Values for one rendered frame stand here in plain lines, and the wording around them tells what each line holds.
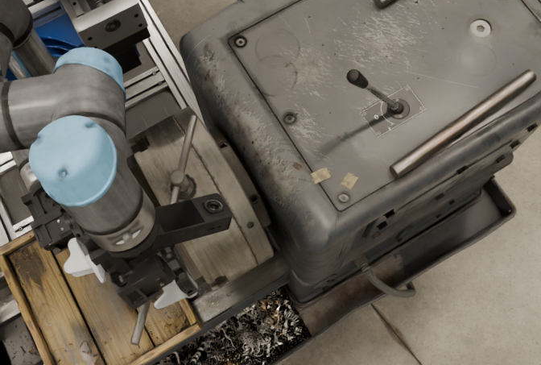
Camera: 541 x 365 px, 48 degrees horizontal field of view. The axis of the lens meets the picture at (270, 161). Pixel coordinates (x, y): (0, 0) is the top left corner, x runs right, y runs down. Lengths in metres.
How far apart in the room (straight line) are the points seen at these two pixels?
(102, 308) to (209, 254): 0.39
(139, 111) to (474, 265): 1.28
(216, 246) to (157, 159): 0.17
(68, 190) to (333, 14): 0.62
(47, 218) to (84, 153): 0.58
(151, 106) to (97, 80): 1.52
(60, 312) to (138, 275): 0.63
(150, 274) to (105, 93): 0.22
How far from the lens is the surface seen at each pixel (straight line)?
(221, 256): 1.01
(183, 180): 0.89
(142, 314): 0.86
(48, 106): 0.67
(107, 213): 0.62
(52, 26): 1.42
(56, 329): 1.36
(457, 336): 2.23
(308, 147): 0.96
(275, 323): 1.56
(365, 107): 1.00
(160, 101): 2.19
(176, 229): 0.73
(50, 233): 1.15
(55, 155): 0.59
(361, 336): 2.17
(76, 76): 0.68
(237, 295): 1.31
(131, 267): 0.75
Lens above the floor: 2.16
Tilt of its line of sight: 71 degrees down
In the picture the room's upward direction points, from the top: 5 degrees counter-clockwise
